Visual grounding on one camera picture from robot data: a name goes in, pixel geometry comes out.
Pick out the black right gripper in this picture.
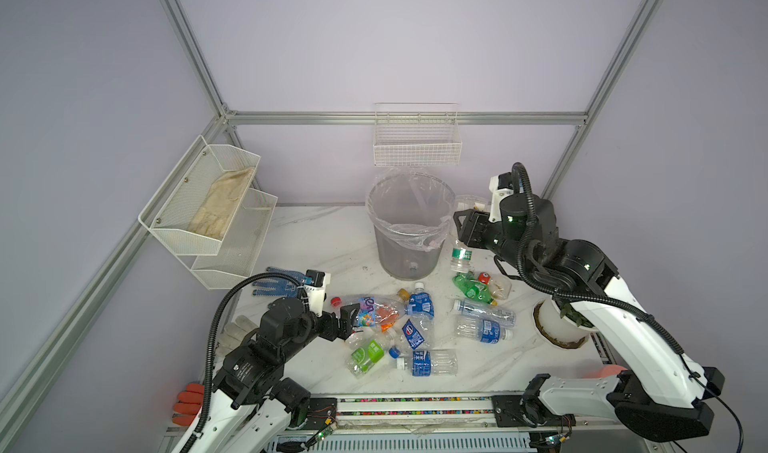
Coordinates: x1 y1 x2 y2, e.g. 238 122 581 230
446 207 525 274

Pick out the white cap blue label bottle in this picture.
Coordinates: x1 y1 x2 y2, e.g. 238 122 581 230
406 282 435 319

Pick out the clear bottle blue label front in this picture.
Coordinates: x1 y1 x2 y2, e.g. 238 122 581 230
396 349 458 377

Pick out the clear bottle green cap blue label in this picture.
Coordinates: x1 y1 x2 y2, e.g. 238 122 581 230
455 317 513 344

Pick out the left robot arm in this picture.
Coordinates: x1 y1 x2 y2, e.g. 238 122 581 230
174 269 360 452

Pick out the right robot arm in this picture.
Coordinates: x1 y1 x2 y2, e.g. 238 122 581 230
453 162 725 443

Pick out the grey mesh waste bin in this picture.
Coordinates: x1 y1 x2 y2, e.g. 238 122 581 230
366 168 456 281

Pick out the colourful label clear bottle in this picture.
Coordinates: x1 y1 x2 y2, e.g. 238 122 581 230
330 295 389 328

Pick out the yellow cap orange bottle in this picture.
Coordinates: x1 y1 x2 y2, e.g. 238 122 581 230
376 288 410 331

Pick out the bright green label bottle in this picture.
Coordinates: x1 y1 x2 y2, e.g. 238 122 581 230
346 335 402 376

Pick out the green crushed plastic bottle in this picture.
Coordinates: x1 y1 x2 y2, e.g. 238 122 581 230
452 272 497 305

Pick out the crushed bottle blue red label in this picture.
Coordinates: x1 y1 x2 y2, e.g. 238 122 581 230
401 314 435 351

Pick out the blue dotted work glove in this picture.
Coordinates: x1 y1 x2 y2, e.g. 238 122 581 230
251 267 313 297

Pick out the red label purple cap bottle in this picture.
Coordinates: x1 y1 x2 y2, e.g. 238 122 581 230
477 272 512 302

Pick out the clear bottle lying right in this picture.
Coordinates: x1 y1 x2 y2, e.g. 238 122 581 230
452 298 517 328

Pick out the white knit glove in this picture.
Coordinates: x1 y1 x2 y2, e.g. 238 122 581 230
215 315 258 357

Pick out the potted green plant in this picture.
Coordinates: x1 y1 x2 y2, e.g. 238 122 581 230
532 299 597 350

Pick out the beige cloth in shelf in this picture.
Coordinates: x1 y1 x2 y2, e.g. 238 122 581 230
188 167 256 240

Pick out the orange rubber glove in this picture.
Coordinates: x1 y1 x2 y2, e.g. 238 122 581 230
172 383 204 427

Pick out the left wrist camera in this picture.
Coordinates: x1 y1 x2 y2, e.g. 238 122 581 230
304 269 332 317

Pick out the white wire wall basket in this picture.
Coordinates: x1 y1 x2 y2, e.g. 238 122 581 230
373 102 463 167

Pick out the aluminium rail with beads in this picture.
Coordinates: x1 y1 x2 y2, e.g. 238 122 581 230
161 392 637 436

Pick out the white mesh wall shelf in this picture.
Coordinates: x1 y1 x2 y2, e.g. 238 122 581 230
138 137 277 290

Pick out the horizontal aluminium frame bar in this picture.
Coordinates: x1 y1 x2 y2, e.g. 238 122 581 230
227 111 588 126

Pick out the aluminium frame post right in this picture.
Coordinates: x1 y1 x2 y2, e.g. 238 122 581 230
543 0 664 199

